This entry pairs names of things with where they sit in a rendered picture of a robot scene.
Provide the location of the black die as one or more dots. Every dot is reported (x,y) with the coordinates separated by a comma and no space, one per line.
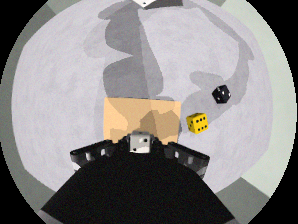
(221,94)

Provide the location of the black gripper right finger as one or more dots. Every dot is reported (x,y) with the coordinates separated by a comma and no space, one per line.
(195,160)

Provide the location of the tan flat mat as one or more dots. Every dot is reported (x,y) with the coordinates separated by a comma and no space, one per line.
(124,115)

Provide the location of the white die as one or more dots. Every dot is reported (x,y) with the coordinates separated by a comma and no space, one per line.
(140,141)

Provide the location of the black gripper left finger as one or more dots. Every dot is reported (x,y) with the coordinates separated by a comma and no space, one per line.
(81,156)

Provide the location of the yellow die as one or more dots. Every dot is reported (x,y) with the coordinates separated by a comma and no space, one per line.
(197,122)

